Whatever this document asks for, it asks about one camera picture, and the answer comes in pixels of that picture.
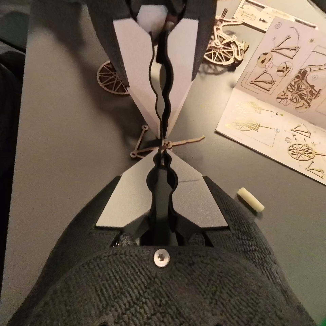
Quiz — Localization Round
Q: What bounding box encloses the triangular wooden frame part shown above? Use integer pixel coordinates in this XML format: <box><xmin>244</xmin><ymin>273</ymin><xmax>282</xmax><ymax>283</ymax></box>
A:
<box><xmin>130</xmin><ymin>124</ymin><xmax>160</xmax><ymax>161</ymax></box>

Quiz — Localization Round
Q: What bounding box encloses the wooden spoked wheel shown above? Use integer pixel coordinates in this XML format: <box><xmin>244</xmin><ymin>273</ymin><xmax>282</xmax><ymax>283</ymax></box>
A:
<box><xmin>97</xmin><ymin>61</ymin><xmax>130</xmax><ymax>96</ymax></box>

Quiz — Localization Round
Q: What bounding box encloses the wooden bicycle model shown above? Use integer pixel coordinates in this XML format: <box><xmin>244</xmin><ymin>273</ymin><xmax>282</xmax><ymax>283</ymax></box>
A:
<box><xmin>201</xmin><ymin>8</ymin><xmax>249</xmax><ymax>71</ymax></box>

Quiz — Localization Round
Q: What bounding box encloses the paper instruction booklet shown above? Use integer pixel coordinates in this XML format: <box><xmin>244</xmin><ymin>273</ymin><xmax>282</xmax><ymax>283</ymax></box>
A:
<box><xmin>215</xmin><ymin>17</ymin><xmax>326</xmax><ymax>186</ymax></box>

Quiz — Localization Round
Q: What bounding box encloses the wooden parts sheet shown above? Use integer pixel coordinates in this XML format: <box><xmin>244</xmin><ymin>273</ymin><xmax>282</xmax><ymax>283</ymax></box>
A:
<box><xmin>233</xmin><ymin>0</ymin><xmax>319</xmax><ymax>30</ymax></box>

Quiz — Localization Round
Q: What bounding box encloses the white wax stick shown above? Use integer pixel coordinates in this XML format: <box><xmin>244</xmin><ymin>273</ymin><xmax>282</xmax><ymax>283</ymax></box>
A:
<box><xmin>237</xmin><ymin>187</ymin><xmax>265</xmax><ymax>212</ymax></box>

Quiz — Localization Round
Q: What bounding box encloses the thin wooden lever part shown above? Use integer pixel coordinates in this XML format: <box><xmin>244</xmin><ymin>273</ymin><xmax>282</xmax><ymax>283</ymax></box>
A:
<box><xmin>159</xmin><ymin>136</ymin><xmax>206</xmax><ymax>150</ymax></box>

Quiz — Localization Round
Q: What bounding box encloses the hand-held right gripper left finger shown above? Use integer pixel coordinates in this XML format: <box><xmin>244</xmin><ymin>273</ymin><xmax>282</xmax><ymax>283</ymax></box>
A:
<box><xmin>96</xmin><ymin>149</ymin><xmax>160</xmax><ymax>234</ymax></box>

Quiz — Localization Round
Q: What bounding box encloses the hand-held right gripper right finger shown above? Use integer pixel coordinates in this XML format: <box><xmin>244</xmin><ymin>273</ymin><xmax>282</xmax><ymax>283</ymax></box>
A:
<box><xmin>163</xmin><ymin>150</ymin><xmax>229</xmax><ymax>240</ymax></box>

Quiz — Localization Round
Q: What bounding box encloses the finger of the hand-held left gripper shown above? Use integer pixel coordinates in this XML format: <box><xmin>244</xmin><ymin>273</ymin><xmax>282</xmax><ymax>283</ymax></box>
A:
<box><xmin>156</xmin><ymin>18</ymin><xmax>200</xmax><ymax>140</ymax></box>
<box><xmin>113</xmin><ymin>17</ymin><xmax>163</xmax><ymax>140</ymax></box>

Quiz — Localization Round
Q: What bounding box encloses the person's black garment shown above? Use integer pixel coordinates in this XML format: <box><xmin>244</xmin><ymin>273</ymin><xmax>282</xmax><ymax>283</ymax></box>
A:
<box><xmin>0</xmin><ymin>48</ymin><xmax>25</xmax><ymax>255</ymax></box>

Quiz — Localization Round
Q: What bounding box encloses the green panel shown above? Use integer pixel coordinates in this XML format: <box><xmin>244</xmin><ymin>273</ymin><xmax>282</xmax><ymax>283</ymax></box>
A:
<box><xmin>312</xmin><ymin>309</ymin><xmax>326</xmax><ymax>326</ymax></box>

